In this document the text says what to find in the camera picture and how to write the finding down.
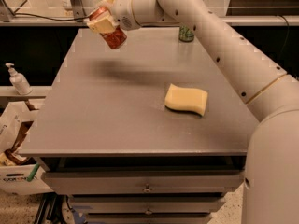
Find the yellow sponge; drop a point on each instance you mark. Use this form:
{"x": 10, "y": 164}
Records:
{"x": 186, "y": 99}

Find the green soda can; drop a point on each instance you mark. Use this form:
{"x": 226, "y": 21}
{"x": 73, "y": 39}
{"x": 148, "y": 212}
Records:
{"x": 185, "y": 34}

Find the white cardboard box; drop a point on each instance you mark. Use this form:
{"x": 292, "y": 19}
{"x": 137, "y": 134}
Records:
{"x": 15, "y": 123}

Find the green marker pen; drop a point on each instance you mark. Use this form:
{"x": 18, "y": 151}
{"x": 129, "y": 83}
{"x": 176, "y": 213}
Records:
{"x": 32, "y": 175}

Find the red coke can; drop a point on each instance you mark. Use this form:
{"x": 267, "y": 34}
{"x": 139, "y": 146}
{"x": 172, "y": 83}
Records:
{"x": 115, "y": 39}

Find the bottom grey drawer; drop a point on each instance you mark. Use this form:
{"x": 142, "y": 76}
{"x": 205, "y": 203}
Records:
{"x": 148, "y": 219}

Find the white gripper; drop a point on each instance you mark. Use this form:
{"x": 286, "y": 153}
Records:
{"x": 122, "y": 10}

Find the grey drawer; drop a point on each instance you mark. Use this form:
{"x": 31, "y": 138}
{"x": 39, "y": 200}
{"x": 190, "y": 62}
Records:
{"x": 147, "y": 204}
{"x": 148, "y": 219}
{"x": 142, "y": 182}

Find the middle grey drawer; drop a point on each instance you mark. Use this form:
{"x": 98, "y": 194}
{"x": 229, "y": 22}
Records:
{"x": 147, "y": 204}

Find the white pump bottle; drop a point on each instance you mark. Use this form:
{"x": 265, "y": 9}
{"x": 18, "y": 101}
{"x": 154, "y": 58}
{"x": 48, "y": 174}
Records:
{"x": 18, "y": 80}

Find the grey drawer cabinet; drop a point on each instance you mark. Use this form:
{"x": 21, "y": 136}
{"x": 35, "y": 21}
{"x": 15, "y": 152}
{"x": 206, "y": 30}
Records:
{"x": 105, "y": 111}

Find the grey metal rail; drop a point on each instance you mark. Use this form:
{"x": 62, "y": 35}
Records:
{"x": 278, "y": 20}

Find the top grey drawer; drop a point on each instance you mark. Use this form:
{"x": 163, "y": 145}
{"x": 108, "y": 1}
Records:
{"x": 142, "y": 182}

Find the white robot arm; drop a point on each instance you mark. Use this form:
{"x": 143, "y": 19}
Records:
{"x": 271, "y": 186}

